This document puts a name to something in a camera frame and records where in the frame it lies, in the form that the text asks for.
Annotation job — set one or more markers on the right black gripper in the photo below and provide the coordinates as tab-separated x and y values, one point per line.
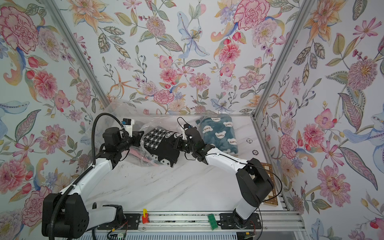
179	146

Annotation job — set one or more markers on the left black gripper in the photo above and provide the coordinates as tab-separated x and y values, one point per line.
137	140

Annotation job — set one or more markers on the teal cloud pattern blanket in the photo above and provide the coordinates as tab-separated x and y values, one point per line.
219	132

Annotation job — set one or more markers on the black smiley knitted blanket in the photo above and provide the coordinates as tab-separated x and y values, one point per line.
160	145

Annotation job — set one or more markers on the clear plastic vacuum bag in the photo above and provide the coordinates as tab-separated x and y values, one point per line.
112	116

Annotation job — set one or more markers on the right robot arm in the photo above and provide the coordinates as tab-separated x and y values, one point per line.
254	182

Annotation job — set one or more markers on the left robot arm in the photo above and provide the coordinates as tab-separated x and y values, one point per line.
65	214

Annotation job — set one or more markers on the pink folded blanket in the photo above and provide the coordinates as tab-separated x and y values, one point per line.
140	159

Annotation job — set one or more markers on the green block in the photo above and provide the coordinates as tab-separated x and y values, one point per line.
212	221

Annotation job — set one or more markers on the red yellow clamp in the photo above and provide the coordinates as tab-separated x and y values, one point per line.
145	217

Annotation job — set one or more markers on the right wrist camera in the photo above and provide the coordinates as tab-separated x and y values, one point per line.
184	128

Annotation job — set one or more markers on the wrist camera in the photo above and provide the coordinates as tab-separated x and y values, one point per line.
184	128
128	126

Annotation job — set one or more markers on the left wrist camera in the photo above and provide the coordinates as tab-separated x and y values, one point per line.
128	126

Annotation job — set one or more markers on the right aluminium corner post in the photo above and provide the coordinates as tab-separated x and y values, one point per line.
303	13

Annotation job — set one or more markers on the aluminium corner post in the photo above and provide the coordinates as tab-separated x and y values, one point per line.
303	13
64	29

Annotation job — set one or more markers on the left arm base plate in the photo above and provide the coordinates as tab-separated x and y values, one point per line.
128	222

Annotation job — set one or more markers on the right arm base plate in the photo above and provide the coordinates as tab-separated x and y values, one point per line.
231	221

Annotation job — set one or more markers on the left aluminium corner post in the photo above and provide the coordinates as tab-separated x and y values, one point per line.
64	29

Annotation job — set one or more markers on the aluminium front rail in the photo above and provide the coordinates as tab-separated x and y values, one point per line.
273	221

